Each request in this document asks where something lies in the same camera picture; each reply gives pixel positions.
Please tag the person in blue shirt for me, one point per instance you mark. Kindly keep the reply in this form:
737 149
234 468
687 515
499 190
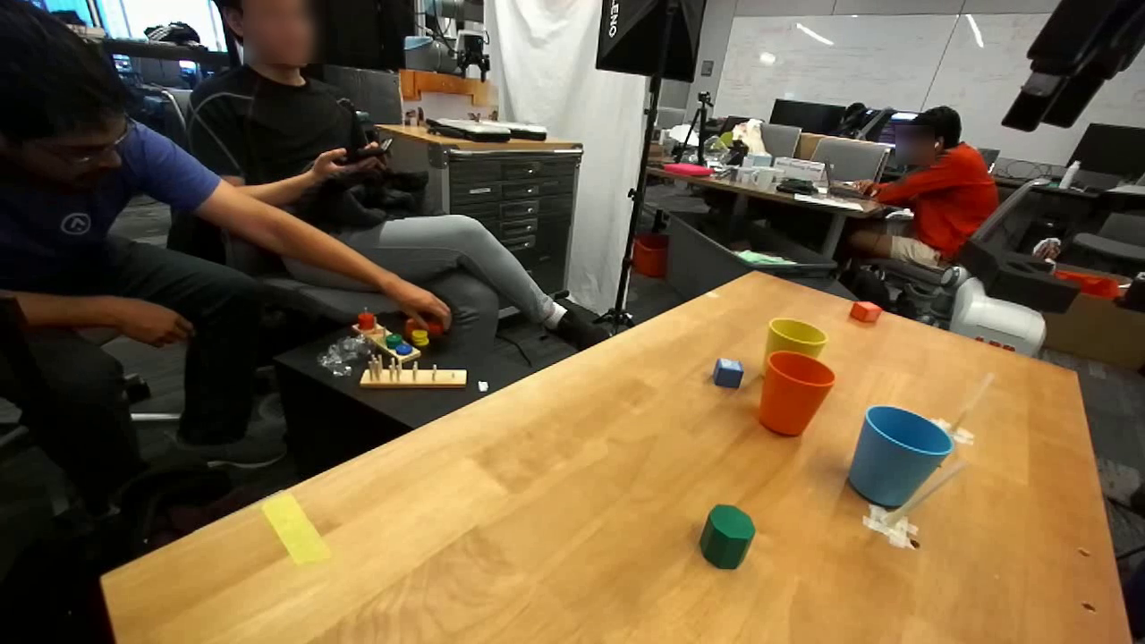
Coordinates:
70 163

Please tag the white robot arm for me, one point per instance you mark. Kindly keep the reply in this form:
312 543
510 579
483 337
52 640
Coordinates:
1076 54

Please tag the person in black shirt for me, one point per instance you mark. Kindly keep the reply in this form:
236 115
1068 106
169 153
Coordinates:
299 143

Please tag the small orange block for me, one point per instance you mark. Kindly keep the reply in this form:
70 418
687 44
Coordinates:
862 312

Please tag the orange plastic cup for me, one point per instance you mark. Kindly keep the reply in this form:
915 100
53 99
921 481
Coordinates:
792 391

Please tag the green cylinder block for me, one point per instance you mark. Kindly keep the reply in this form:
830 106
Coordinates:
726 533

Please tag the person in red hoodie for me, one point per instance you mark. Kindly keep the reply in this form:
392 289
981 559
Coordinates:
950 194

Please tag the blue plastic cup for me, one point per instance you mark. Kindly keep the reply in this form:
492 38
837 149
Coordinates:
897 455

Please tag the black studio light stand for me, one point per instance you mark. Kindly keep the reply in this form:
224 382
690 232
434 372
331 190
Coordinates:
656 40

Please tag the colourful toy blocks pile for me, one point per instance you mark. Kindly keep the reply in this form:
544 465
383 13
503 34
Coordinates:
381 344

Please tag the yellow plastic cup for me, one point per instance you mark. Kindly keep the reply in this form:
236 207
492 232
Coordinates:
795 337

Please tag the white curtain backdrop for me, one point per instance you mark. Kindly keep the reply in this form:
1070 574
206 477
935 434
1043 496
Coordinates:
544 68

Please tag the wooden toy tray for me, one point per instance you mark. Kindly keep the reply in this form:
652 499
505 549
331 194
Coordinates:
411 375

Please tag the grey drawer cabinet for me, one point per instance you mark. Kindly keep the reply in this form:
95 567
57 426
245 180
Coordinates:
522 190

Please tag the small blue cube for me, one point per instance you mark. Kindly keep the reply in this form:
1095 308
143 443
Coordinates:
726 372

